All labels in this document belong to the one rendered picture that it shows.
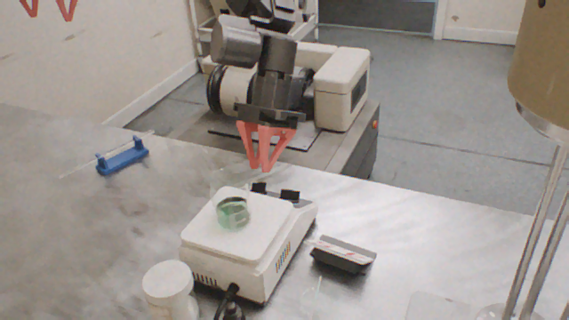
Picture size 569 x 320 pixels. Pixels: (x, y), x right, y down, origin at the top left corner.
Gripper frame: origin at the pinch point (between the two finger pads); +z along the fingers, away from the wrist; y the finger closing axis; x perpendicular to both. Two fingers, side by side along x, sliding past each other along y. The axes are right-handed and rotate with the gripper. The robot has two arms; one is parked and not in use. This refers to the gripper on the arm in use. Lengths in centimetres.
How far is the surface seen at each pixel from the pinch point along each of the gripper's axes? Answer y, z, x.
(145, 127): -173, 17, 86
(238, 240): 9.0, 8.0, -11.1
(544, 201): 44.6, -7.4, -21.0
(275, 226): 10.9, 6.0, -6.7
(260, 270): 13.0, 10.8, -10.4
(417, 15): -120, -82, 256
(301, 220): 9.6, 6.3, 0.5
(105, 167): -31.8, 7.2, -8.7
